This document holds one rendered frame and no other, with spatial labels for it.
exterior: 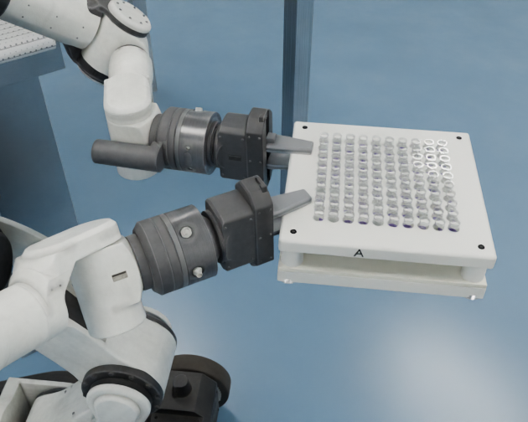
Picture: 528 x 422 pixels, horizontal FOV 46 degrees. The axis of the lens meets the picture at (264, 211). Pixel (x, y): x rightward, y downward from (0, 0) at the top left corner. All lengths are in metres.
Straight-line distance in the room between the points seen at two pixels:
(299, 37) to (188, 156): 1.03
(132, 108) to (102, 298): 0.29
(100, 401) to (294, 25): 1.14
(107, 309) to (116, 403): 0.44
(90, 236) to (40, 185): 1.22
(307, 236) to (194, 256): 0.13
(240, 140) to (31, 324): 0.37
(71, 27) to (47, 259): 0.54
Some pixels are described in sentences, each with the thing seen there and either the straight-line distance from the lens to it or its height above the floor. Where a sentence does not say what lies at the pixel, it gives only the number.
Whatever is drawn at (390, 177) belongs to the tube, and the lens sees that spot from 0.81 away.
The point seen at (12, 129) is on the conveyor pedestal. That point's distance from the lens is 1.77.
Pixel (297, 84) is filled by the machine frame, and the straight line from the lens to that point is 1.91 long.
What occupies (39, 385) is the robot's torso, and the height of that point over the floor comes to 0.33.
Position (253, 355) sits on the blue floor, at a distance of 1.88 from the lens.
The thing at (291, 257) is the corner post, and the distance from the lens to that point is 0.74.
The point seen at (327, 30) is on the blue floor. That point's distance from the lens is 3.56.
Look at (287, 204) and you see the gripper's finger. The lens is 0.75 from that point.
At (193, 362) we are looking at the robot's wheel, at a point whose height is 0.20.
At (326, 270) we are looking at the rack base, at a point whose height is 0.99.
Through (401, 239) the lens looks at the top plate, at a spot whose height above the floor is 1.03.
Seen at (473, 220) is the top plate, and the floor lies 1.03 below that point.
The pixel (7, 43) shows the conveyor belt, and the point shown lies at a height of 0.89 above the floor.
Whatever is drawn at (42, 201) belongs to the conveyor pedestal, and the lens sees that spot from 1.92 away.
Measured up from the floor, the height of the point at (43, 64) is 0.81.
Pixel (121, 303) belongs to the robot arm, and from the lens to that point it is 0.70.
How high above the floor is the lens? 1.53
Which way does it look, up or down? 42 degrees down
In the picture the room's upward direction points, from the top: straight up
